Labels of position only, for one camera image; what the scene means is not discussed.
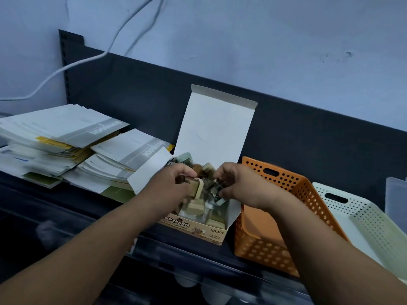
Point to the person's right hand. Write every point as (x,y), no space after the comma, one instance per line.
(251,187)

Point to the person's left hand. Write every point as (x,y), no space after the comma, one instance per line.
(162,190)

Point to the orange plastic basket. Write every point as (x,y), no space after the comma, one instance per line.
(260,238)

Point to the white perforated plastic basket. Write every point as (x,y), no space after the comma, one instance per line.
(365,219)

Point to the clear plastic organizer case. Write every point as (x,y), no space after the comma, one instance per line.
(396,203)

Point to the person's left forearm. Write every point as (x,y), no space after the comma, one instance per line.
(63,257)

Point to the person's right forearm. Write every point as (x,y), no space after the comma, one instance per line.
(334,257)

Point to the white cardboard box open lid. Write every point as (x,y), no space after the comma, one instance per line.
(216,123)

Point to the yellow flat packet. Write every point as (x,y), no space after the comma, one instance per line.
(170,148)

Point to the stack of white papers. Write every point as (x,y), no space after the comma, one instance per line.
(95,174)

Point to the wide black shelf back panel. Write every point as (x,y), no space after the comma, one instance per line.
(318,139)

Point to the yellow green printed booklet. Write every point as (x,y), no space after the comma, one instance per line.
(54,142)

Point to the white flat notebook package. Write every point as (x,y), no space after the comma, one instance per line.
(63,120)

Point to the green cover booklet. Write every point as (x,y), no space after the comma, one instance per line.
(41,180)

